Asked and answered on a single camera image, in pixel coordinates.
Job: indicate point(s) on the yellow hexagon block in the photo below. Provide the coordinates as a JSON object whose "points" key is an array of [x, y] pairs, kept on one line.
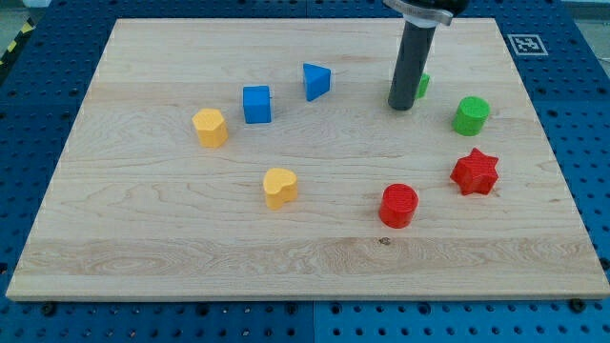
{"points": [[210, 127]]}

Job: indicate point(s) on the green block behind rod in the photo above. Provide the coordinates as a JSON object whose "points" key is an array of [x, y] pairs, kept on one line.
{"points": [[423, 85]]}

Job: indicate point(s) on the green cylinder block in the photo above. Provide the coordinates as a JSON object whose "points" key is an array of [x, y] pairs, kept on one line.
{"points": [[471, 115]]}

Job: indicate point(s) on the yellow heart block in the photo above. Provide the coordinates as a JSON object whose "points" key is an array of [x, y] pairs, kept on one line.
{"points": [[280, 186]]}

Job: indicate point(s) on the black board stop bolt left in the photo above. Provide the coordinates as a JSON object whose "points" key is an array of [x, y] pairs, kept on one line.
{"points": [[48, 309]]}

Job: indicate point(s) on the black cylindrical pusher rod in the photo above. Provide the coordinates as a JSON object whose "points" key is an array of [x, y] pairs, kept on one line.
{"points": [[410, 62]]}

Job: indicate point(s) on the blue cube block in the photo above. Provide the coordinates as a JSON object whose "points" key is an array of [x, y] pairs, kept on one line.
{"points": [[256, 103]]}

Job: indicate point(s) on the black board stop bolt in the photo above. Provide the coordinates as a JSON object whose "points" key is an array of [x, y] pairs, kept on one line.
{"points": [[577, 305], [48, 309]]}

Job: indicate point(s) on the silver robot arm clamp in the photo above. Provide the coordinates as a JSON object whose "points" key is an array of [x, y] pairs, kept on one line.
{"points": [[428, 13]]}

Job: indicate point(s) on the red star block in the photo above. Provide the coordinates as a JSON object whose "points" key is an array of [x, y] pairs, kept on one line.
{"points": [[475, 173]]}

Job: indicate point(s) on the black board stop bolt right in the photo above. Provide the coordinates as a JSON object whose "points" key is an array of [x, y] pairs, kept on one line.
{"points": [[577, 305]]}

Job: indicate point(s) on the red cylinder block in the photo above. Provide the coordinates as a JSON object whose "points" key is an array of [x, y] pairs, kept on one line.
{"points": [[398, 206]]}

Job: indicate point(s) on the blue triangle block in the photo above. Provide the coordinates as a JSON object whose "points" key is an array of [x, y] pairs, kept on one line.
{"points": [[317, 81]]}

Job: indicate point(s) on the wooden board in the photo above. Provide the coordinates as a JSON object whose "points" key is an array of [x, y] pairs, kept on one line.
{"points": [[138, 210]]}

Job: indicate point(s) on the white fiducial marker tag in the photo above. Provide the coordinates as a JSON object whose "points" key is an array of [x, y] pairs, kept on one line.
{"points": [[525, 44]]}

